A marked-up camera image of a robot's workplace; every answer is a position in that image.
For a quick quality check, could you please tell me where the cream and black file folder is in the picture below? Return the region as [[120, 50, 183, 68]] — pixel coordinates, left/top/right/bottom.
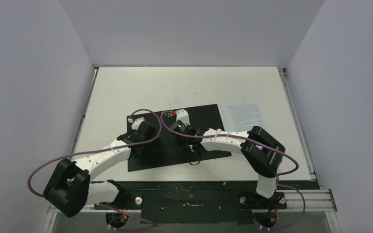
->
[[127, 104, 232, 172]]

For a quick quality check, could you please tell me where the printed white paper sheet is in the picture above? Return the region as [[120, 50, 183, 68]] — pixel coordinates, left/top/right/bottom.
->
[[217, 99, 270, 132]]

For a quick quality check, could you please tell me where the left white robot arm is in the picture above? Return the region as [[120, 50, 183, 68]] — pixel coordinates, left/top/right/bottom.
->
[[43, 118, 158, 217]]

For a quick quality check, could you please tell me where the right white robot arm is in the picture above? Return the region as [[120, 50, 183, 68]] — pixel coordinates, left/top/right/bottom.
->
[[170, 120, 285, 208]]

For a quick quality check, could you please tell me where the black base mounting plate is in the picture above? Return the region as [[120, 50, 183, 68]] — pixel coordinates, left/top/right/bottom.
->
[[61, 181, 290, 225]]

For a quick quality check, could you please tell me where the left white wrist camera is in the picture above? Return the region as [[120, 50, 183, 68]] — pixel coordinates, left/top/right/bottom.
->
[[127, 116, 145, 130]]

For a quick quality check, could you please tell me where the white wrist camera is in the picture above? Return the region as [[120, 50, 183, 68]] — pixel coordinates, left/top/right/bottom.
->
[[127, 116, 145, 130], [170, 109, 190, 126]]

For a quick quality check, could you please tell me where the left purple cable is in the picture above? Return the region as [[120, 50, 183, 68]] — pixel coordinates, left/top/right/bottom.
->
[[27, 108, 163, 233]]

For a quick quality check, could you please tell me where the purple cable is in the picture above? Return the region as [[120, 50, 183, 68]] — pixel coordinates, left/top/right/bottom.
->
[[160, 111, 306, 231], [27, 108, 163, 233]]

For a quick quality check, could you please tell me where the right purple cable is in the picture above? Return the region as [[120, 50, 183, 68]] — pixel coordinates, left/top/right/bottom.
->
[[160, 111, 306, 231]]

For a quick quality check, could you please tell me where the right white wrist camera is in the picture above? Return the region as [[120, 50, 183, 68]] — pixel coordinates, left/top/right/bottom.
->
[[170, 109, 190, 126]]

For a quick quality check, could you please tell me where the aluminium frame rail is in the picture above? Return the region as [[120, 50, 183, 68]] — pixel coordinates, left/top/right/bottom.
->
[[41, 189, 341, 233]]

